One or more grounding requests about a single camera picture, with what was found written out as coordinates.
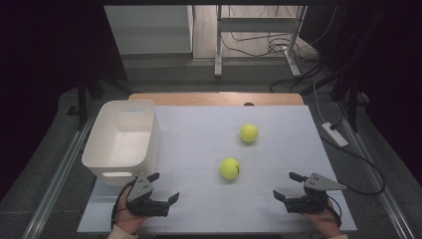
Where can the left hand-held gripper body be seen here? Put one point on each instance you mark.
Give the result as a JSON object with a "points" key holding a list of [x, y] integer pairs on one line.
{"points": [[147, 208]]}

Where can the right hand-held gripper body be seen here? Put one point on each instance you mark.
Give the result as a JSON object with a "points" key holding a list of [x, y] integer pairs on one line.
{"points": [[308, 204]]}

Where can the white plastic bin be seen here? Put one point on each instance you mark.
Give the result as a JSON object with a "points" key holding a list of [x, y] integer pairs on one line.
{"points": [[119, 149]]}

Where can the yellow tennis ball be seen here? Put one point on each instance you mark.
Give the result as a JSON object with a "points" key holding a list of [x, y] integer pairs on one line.
{"points": [[229, 168], [249, 132]]}

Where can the person's right hand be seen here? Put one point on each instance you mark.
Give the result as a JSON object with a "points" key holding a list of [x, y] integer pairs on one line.
{"points": [[323, 222]]}

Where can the person's left hand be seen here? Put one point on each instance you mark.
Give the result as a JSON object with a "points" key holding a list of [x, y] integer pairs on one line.
{"points": [[127, 222]]}

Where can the white table cover sheet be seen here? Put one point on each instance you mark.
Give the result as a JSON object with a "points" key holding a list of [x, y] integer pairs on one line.
{"points": [[205, 205]]}

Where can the white power strip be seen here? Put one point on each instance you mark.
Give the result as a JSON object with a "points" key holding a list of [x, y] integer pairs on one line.
{"points": [[335, 135]]}

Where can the black metal stand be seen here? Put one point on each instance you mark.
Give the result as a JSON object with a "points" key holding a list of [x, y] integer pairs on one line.
{"points": [[82, 106], [352, 106]]}

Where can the white cabinet panel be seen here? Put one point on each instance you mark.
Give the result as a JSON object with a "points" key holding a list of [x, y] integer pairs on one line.
{"points": [[149, 30]]}

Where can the dark curtain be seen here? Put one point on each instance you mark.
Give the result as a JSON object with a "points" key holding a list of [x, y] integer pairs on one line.
{"points": [[398, 66]]}

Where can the grey metal floor rail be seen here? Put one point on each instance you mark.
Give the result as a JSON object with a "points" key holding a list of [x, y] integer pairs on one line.
{"points": [[56, 186], [381, 194]]}

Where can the white desk frame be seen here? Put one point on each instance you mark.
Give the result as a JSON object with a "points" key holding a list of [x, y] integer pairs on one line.
{"points": [[255, 25]]}

